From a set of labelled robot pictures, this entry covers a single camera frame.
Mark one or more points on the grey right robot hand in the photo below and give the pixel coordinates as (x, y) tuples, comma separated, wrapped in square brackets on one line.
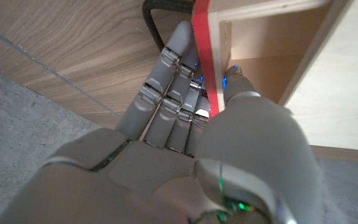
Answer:
[(172, 174)]

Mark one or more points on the wooden drawer with red front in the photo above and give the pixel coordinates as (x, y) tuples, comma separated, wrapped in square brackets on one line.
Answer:
[(205, 46)]

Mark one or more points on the wooden box with slot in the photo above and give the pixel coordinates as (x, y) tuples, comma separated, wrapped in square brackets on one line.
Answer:
[(343, 77)]

